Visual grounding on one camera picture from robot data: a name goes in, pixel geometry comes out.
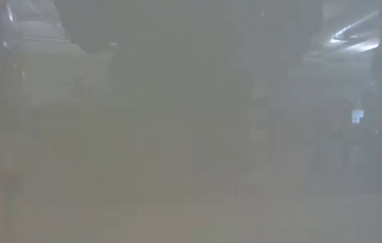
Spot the light grey plastic bin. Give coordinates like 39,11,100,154
0,0,382,243

